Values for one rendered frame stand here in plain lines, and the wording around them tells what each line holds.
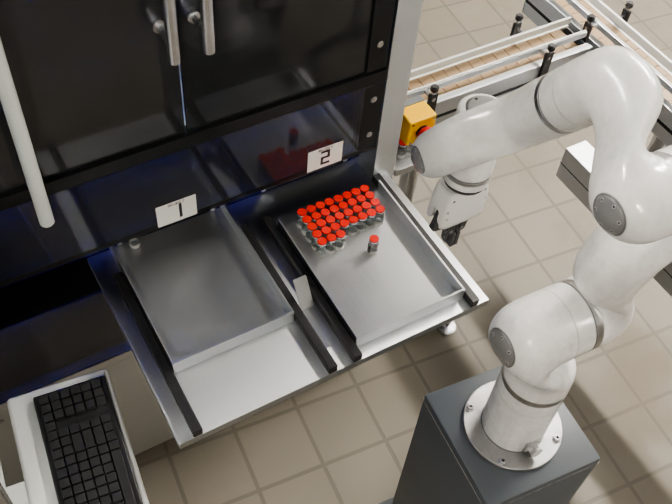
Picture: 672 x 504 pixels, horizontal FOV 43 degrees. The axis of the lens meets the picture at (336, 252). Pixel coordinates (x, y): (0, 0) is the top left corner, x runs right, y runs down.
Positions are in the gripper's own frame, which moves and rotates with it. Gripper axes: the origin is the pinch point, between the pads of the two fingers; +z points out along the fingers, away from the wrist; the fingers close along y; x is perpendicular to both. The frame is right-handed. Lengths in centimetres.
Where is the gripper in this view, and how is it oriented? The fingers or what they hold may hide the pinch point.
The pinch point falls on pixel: (450, 233)
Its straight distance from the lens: 163.7
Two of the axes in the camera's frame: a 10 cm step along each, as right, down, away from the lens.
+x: 5.0, 7.0, -5.1
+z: -0.7, 6.1, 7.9
